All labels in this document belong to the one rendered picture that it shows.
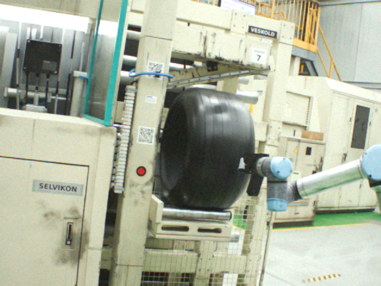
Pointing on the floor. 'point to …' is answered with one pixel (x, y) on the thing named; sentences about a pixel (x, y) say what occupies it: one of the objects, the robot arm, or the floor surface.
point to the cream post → (133, 258)
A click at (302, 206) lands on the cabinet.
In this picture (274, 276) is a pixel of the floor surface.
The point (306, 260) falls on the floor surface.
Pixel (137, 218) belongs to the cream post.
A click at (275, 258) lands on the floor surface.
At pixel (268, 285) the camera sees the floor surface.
